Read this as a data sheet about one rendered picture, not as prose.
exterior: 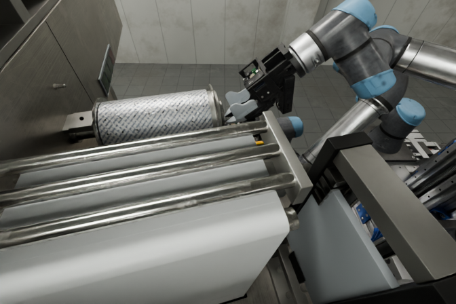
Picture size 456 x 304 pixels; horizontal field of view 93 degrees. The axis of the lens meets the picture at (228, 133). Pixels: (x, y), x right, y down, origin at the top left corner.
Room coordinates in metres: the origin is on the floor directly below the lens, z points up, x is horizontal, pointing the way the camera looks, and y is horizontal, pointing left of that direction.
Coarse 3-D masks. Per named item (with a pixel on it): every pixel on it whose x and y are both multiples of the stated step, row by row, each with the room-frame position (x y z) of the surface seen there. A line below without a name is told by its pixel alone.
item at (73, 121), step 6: (72, 114) 0.35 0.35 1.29; (78, 114) 0.34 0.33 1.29; (84, 114) 0.34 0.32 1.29; (90, 114) 0.34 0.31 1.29; (66, 120) 0.33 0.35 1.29; (72, 120) 0.32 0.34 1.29; (78, 120) 0.32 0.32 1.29; (84, 120) 0.32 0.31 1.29; (90, 120) 0.33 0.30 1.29; (66, 126) 0.31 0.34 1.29; (72, 126) 0.31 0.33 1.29; (78, 126) 0.31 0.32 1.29; (84, 126) 0.31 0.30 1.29; (90, 126) 0.31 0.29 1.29; (66, 132) 0.30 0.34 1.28; (72, 132) 0.30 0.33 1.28; (78, 132) 0.30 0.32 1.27
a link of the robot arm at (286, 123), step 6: (282, 120) 0.52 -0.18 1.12; (288, 120) 0.52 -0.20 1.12; (294, 120) 0.53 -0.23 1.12; (300, 120) 0.53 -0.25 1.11; (282, 126) 0.50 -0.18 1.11; (288, 126) 0.50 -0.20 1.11; (294, 126) 0.51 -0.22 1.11; (300, 126) 0.51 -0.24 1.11; (288, 132) 0.49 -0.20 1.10; (294, 132) 0.49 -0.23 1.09; (300, 132) 0.50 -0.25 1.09; (288, 138) 0.49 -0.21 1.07
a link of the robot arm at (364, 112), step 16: (400, 80) 0.52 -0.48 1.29; (384, 96) 0.50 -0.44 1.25; (400, 96) 0.50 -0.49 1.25; (352, 112) 0.50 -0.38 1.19; (368, 112) 0.48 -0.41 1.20; (384, 112) 0.48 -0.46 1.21; (336, 128) 0.47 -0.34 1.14; (352, 128) 0.46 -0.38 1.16; (320, 144) 0.45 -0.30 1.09; (304, 160) 0.42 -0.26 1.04
